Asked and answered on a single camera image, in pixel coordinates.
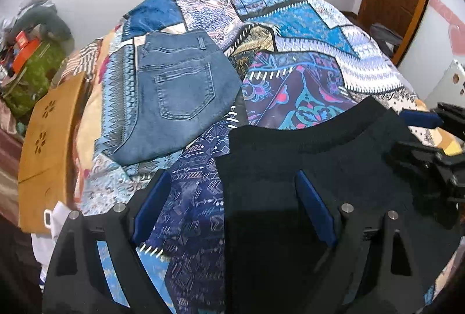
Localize black pants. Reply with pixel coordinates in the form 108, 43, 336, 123
215, 97, 461, 313

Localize wooden lap desk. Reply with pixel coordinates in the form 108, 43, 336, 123
18, 72, 86, 234

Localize folded blue jeans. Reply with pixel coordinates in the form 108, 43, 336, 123
109, 30, 241, 165

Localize blue patchwork bedspread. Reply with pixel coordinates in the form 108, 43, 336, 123
75, 0, 425, 313

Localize striped pink curtain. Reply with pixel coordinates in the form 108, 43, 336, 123
0, 101, 24, 226

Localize green storage bag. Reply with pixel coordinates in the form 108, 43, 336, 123
1, 41, 65, 119

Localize orange box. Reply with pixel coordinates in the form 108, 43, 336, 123
12, 38, 40, 74

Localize grey plush toy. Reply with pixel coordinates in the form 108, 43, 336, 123
10, 6, 72, 42

